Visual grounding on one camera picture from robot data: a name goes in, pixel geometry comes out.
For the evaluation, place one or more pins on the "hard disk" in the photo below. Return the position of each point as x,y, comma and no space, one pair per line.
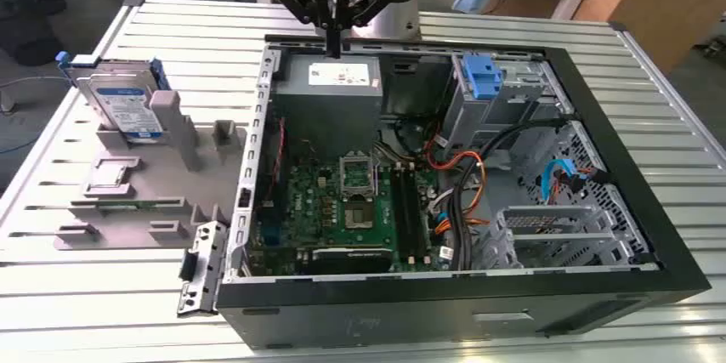
127,112

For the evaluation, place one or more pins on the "metal disk bay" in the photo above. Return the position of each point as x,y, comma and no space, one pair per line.
567,237

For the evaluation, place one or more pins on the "blue plastic drive latch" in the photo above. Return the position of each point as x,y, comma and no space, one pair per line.
479,76

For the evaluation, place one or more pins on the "grey power supply unit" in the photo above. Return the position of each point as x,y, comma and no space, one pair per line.
328,116

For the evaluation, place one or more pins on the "metal optical drive cage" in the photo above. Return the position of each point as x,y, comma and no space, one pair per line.
510,103

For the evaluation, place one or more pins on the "green motherboard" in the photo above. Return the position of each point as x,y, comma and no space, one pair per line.
317,186

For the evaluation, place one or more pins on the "black round bin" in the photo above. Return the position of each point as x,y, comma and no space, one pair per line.
36,46

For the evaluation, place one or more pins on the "grey parts rack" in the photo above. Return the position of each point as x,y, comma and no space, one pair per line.
164,176

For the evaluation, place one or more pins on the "black RAM slot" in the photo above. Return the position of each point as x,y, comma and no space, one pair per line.
403,210
419,218

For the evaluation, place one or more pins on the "CPU socket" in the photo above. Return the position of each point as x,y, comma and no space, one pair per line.
360,215

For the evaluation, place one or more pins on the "wooden cabinet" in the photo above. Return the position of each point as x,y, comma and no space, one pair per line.
668,6

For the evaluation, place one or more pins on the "silver CPU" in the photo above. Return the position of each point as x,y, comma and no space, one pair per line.
109,175

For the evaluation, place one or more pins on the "green RAM stick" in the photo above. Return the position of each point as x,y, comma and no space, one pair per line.
127,205

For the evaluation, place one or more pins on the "black graphics card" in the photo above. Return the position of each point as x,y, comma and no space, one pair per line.
351,259

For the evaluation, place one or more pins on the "black PC case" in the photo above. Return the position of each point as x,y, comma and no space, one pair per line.
454,320

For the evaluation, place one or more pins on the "white post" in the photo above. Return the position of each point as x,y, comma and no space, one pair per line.
6,101

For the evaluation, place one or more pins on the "hinged grey metal bracket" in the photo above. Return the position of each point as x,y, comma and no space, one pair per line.
207,261

